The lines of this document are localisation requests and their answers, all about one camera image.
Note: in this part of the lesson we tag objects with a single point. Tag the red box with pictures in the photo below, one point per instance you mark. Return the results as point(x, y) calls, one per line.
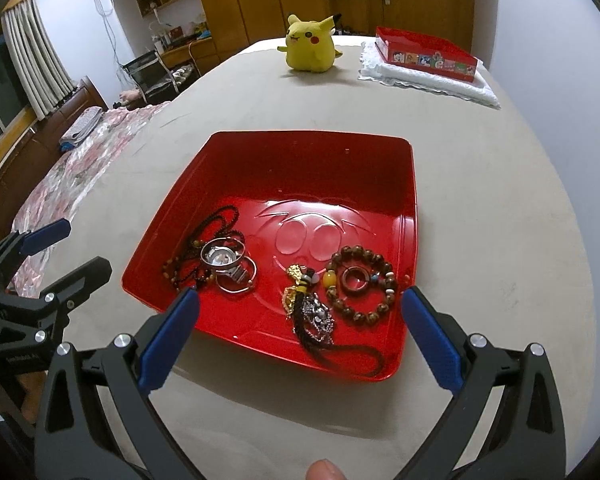
point(430, 62)

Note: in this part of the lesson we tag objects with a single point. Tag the wooden wardrobe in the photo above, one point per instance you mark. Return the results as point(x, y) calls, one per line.
point(260, 0)

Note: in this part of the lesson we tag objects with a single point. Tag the person's right hand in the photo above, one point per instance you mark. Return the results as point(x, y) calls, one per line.
point(326, 471)

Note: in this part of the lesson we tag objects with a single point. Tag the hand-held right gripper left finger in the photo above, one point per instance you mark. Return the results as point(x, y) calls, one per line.
point(170, 332)

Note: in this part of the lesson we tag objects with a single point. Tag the silver wristwatch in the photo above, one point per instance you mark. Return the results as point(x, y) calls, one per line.
point(221, 257)

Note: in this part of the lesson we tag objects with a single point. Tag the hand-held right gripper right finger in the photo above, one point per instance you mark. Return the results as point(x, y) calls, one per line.
point(430, 340)

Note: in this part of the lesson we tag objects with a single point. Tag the black chair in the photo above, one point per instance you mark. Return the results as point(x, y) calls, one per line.
point(150, 77)

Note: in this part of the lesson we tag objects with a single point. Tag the silver bangle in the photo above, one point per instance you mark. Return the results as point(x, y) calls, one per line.
point(230, 290)
point(254, 270)

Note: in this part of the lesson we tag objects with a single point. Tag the striped curtain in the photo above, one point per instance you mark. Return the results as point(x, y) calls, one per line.
point(37, 65)

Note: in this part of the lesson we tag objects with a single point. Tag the gold pendant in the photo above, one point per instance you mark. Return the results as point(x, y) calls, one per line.
point(295, 274)

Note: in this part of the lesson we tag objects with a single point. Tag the silver pendant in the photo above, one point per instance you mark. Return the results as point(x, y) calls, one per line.
point(316, 317)

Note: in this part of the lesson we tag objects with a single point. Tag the window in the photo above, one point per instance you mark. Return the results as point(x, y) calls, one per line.
point(0, 100)

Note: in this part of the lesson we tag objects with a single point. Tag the white folded cloth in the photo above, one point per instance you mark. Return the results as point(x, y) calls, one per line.
point(430, 87)

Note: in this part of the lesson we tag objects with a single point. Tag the floral blanket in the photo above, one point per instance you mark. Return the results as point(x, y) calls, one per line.
point(105, 140)

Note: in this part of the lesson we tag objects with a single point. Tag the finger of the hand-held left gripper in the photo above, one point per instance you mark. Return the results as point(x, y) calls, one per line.
point(45, 236)
point(85, 275)

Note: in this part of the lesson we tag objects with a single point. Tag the folded towel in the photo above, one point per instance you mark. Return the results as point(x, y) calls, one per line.
point(82, 127)

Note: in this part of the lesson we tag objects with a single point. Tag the red plastic tray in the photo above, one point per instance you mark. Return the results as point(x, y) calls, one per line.
point(300, 180)

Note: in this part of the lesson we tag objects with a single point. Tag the wooden bed headboard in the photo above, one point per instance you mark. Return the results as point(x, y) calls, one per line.
point(35, 160)

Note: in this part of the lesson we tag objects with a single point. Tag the wooden desk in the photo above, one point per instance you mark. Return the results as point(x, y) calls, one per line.
point(190, 55)

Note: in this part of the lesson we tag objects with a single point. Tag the yellow plush toy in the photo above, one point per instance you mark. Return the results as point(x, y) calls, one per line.
point(307, 42)

